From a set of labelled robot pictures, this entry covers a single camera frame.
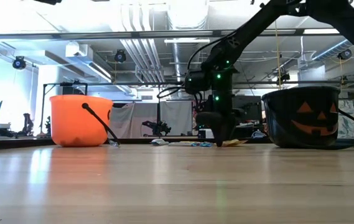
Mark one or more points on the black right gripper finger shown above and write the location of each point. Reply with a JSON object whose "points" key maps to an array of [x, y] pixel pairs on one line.
{"points": [[230, 123], [209, 119]]}

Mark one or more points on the black background robot arm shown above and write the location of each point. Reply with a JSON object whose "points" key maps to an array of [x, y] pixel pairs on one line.
{"points": [[158, 127], [28, 124]]}

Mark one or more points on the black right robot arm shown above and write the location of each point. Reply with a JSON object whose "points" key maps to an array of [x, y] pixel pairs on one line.
{"points": [[257, 21]]}

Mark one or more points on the orange halloween bucket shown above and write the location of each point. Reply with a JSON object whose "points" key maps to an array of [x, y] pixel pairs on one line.
{"points": [[71, 121]]}

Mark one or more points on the small white box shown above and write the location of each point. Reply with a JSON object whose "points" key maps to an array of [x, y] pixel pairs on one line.
{"points": [[203, 134]]}

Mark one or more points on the dark background monitor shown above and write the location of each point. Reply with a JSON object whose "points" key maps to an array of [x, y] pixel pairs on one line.
{"points": [[249, 109]]}

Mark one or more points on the white ceiling unit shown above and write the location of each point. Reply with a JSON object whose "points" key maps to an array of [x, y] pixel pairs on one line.
{"points": [[78, 49]]}

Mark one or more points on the long grey overhead beam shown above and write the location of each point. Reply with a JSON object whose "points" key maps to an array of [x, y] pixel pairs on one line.
{"points": [[102, 35]]}

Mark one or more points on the black ceiling spotlight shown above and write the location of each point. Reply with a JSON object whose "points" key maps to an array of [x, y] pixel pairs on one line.
{"points": [[19, 63], [345, 54], [120, 56]]}

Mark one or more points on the white background curtain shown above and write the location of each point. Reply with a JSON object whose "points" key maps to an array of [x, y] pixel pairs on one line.
{"points": [[139, 115]]}

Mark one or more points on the black jack-o-lantern bucket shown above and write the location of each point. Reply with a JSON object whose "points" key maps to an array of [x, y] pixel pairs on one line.
{"points": [[301, 102]]}

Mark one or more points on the black background frame rig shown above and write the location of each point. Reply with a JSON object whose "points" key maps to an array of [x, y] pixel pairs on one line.
{"points": [[64, 84]]}

